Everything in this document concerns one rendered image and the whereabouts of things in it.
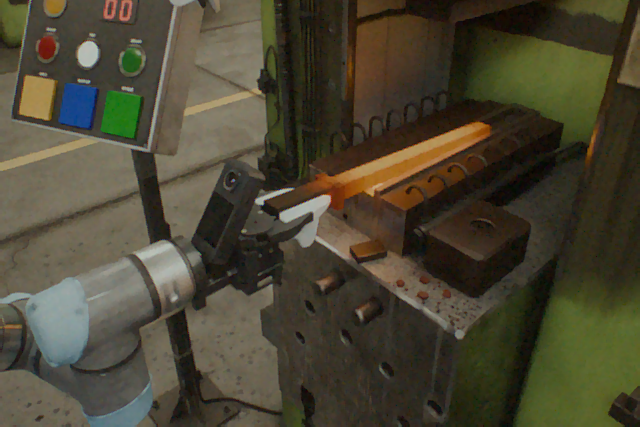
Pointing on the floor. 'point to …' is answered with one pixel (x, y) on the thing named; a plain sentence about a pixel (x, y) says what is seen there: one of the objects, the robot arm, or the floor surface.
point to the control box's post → (147, 181)
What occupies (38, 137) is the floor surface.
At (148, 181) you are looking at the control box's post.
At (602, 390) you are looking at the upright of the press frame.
